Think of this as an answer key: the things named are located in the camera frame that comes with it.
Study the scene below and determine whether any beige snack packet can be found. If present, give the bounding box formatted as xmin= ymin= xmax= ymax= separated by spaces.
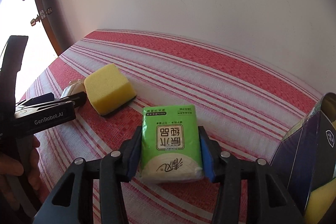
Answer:
xmin=60 ymin=79 xmax=87 ymax=99

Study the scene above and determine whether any large yellow green sponge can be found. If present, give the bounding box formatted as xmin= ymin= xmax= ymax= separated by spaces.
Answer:
xmin=84 ymin=64 xmax=137 ymax=116

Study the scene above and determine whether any green tissue pack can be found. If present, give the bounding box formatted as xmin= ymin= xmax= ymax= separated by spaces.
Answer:
xmin=140 ymin=105 xmax=203 ymax=184

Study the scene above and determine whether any black box with badge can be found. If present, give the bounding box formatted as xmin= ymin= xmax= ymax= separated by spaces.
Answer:
xmin=311 ymin=112 xmax=335 ymax=190

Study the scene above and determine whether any yellow green scouring sponge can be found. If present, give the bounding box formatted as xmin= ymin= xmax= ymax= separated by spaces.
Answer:
xmin=304 ymin=178 xmax=335 ymax=223

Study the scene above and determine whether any person's left hand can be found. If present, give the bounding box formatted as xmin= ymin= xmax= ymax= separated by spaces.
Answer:
xmin=1 ymin=135 xmax=42 ymax=217

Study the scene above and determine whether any red striped tablecloth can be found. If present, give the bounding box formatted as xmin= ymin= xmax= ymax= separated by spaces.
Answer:
xmin=19 ymin=29 xmax=324 ymax=224

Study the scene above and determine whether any blue round cookie tin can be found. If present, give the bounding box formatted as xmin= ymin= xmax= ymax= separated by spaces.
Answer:
xmin=271 ymin=93 xmax=335 ymax=223

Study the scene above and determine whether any wooden door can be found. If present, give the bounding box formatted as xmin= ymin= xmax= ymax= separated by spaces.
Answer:
xmin=35 ymin=0 xmax=63 ymax=56

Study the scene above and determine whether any brass door handle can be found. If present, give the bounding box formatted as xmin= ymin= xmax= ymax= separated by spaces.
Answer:
xmin=30 ymin=15 xmax=44 ymax=26

